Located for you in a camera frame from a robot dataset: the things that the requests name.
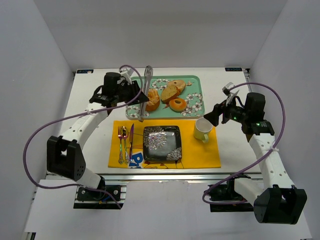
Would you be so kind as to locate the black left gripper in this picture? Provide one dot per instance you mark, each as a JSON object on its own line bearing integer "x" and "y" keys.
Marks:
{"x": 132, "y": 90}

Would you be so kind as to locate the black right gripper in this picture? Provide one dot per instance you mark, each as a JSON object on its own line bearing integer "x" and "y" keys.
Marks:
{"x": 221, "y": 114}

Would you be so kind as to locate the metal serving tongs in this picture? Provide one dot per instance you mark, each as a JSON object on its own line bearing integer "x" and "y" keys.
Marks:
{"x": 148, "y": 74}

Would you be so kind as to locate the brown bread slice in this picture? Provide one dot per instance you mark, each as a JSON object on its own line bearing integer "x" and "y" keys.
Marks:
{"x": 169, "y": 93}

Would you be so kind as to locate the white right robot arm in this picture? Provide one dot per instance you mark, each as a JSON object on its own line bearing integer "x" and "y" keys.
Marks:
{"x": 279, "y": 201}

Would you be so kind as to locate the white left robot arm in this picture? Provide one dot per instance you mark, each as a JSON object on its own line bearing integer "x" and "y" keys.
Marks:
{"x": 64, "y": 153}

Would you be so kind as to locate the pale yellow mug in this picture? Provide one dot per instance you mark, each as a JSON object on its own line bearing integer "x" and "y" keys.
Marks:
{"x": 202, "y": 129}

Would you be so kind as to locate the orange bundt cake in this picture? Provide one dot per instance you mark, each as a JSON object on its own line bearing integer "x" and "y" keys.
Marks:
{"x": 154, "y": 100}

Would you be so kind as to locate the green floral tray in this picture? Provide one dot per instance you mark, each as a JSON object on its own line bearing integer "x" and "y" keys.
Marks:
{"x": 192, "y": 94}

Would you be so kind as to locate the orange glazed donut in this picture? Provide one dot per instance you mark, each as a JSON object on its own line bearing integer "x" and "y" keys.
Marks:
{"x": 178, "y": 104}

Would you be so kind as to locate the iridescent spoon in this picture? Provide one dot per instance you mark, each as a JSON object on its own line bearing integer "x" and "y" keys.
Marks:
{"x": 125, "y": 136}

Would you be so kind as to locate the iridescent knife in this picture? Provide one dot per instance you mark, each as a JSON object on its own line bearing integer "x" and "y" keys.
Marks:
{"x": 131, "y": 136}

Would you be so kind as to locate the pale bagel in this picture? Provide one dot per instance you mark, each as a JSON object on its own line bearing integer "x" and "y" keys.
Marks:
{"x": 179, "y": 83}

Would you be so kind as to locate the blue label sticker right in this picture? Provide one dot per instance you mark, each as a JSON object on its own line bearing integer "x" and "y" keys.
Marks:
{"x": 233, "y": 69}

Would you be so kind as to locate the black floral square plate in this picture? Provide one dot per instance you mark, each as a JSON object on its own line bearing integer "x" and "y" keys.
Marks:
{"x": 162, "y": 143}

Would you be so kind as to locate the yellow placemat cloth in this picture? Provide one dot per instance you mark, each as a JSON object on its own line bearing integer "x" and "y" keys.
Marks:
{"x": 195, "y": 153}

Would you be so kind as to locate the iridescent fork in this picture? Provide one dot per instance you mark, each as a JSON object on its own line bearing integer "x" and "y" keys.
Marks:
{"x": 120, "y": 136}

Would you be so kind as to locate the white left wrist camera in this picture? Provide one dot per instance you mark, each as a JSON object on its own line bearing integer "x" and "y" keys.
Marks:
{"x": 126, "y": 73}

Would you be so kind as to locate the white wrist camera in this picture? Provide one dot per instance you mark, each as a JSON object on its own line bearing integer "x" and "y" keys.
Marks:
{"x": 230, "y": 95}
{"x": 126, "y": 73}

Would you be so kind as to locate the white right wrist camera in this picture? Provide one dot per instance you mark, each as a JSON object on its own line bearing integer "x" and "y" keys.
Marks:
{"x": 230, "y": 95}

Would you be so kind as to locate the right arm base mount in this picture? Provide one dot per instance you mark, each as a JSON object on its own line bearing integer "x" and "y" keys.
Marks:
{"x": 224, "y": 193}

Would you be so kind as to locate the aluminium frame rail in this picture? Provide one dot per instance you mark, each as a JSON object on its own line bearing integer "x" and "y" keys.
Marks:
{"x": 160, "y": 177}

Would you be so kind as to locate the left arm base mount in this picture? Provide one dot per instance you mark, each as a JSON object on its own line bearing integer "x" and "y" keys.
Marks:
{"x": 91, "y": 200}

